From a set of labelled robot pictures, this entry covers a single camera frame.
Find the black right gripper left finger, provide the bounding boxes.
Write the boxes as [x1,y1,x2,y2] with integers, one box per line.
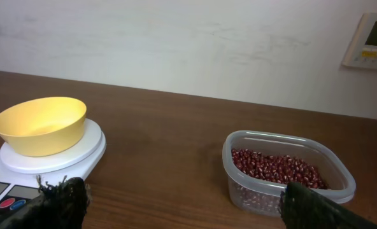
[0,176,90,229]

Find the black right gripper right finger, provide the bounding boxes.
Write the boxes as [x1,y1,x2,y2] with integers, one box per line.
[279,183,377,229]

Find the white digital kitchen scale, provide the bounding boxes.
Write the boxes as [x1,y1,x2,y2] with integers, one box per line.
[0,119,106,216]

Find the yellow plastic bowl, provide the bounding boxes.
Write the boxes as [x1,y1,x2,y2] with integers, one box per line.
[0,97,87,157]

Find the red adzuki beans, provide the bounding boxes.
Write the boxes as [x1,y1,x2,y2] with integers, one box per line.
[231,148,329,190]

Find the clear plastic food container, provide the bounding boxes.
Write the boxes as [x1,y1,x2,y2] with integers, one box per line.
[222,130,356,217]

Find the white wall control panel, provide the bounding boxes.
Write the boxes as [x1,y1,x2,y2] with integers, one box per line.
[342,13,377,70]

